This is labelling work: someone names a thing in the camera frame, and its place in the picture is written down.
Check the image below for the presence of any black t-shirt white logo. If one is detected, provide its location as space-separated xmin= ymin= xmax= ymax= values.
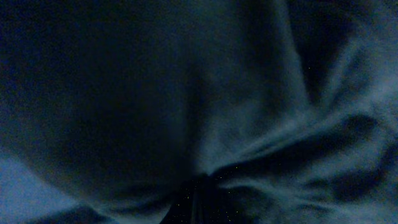
xmin=1 ymin=0 xmax=397 ymax=223

